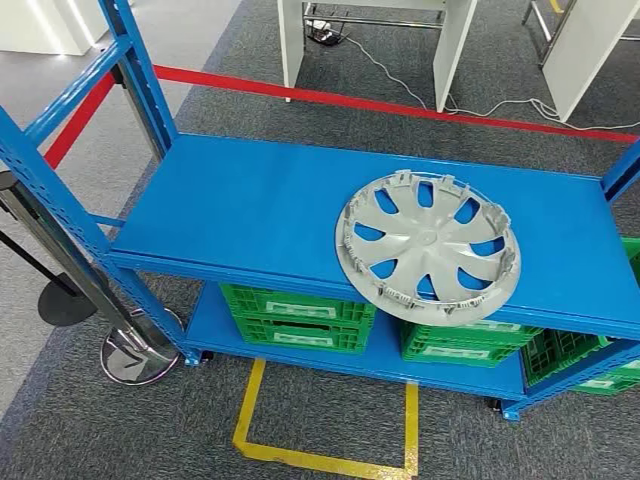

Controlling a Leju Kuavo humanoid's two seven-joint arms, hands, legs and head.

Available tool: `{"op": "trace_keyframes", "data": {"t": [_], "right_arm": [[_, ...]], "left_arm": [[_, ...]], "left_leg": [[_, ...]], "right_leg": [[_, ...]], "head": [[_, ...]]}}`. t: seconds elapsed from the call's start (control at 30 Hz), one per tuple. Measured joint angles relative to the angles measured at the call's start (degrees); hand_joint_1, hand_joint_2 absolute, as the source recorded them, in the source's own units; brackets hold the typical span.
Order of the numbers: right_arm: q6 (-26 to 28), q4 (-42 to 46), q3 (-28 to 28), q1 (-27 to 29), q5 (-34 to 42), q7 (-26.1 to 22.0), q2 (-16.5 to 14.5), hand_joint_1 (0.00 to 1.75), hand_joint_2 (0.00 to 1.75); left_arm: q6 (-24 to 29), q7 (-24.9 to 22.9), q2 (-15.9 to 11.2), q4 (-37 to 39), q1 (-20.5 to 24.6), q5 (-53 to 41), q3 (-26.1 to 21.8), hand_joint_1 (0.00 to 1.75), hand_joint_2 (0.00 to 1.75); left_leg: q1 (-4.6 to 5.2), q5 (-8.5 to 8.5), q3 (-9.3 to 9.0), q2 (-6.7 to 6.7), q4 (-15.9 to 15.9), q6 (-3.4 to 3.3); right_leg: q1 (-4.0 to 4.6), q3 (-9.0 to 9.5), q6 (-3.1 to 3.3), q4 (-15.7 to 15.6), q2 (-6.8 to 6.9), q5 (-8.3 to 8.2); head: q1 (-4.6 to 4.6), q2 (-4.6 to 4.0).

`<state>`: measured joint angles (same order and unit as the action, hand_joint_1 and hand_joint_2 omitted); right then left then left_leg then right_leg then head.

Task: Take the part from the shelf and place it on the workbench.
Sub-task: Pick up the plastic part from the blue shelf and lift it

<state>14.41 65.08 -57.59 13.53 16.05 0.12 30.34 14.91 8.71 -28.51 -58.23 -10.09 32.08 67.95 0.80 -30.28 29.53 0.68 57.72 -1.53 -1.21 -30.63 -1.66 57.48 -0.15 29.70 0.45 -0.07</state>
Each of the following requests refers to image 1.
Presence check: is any grey plastic wheel hubcap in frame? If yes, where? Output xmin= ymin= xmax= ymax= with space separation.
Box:
xmin=334 ymin=168 xmax=522 ymax=328

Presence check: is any blue metal shelf rack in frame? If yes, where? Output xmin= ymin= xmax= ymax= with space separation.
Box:
xmin=0 ymin=0 xmax=640 ymax=423

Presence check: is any green plastic crate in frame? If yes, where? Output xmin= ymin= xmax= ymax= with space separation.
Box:
xmin=398 ymin=319 xmax=543 ymax=370
xmin=621 ymin=237 xmax=640 ymax=287
xmin=220 ymin=283 xmax=377 ymax=327
xmin=521 ymin=327 xmax=615 ymax=390
xmin=570 ymin=357 xmax=640 ymax=397
xmin=233 ymin=316 xmax=374 ymax=354

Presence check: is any red barrier belt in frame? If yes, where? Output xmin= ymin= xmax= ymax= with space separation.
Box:
xmin=44 ymin=71 xmax=117 ymax=170
xmin=152 ymin=64 xmax=640 ymax=145

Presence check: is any white power strip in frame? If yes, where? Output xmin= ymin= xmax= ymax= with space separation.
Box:
xmin=305 ymin=18 xmax=347 ymax=46

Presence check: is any white desk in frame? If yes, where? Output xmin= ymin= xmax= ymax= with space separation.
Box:
xmin=276 ymin=0 xmax=478 ymax=114
xmin=541 ymin=0 xmax=640 ymax=125

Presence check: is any white cable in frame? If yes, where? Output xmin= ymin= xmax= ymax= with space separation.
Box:
xmin=345 ymin=36 xmax=640 ymax=132

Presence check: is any chrome stanchion post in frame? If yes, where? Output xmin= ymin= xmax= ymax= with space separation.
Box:
xmin=110 ymin=62 xmax=167 ymax=162
xmin=0 ymin=170 xmax=182 ymax=388

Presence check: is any black stanchion post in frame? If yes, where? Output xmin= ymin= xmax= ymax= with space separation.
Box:
xmin=0 ymin=228 xmax=99 ymax=328

